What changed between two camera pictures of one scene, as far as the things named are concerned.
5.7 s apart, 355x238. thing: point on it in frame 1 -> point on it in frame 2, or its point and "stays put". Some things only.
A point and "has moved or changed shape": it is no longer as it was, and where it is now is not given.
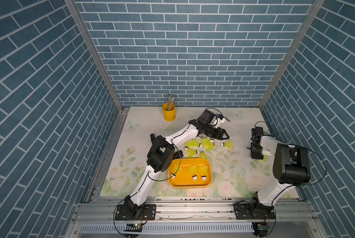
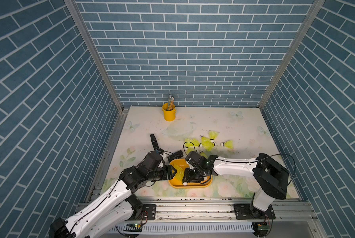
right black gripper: (258, 156) -> (188, 178)
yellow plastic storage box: (193, 173) stays put
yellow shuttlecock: (202, 155) stays put
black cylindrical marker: (152, 137) stays put
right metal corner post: (315, 10) stays put
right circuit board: (264, 227) stays put
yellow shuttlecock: (175, 167) has moved or changed shape
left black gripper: (219, 135) -> (167, 173)
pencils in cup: (170, 102) stays put
